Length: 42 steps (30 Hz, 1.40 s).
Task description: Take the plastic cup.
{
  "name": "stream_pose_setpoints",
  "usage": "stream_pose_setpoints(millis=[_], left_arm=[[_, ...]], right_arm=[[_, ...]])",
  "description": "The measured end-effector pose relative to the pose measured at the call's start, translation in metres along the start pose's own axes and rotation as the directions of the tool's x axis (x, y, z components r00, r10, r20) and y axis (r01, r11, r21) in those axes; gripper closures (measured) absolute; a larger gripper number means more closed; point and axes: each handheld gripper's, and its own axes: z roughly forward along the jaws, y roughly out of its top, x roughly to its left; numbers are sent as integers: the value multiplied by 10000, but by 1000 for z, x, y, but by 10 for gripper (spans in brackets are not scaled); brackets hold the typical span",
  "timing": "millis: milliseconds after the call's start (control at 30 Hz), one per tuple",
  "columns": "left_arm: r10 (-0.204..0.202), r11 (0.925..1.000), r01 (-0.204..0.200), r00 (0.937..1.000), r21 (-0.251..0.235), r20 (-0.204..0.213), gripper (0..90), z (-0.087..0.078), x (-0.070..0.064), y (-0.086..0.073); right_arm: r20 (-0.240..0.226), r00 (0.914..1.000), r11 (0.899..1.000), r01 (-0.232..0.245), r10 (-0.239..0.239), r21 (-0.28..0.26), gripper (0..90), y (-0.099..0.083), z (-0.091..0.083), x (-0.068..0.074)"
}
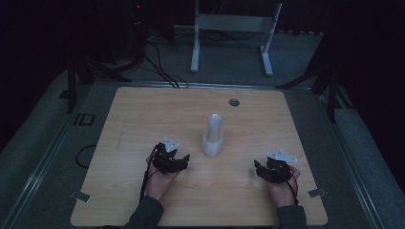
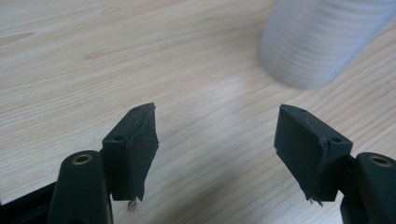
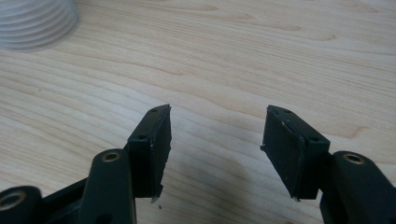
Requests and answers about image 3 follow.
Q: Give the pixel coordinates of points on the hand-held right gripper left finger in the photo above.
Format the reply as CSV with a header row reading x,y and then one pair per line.
x,y
148,155

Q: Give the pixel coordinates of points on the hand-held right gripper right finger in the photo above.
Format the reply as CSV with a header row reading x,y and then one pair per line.
x,y
292,155

